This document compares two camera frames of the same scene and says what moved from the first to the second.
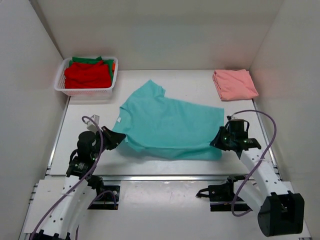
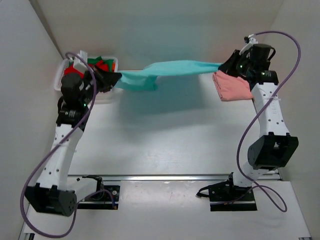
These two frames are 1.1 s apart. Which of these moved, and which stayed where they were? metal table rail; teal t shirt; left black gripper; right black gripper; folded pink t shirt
Moved: left black gripper; teal t shirt; right black gripper
Stayed: folded pink t shirt; metal table rail
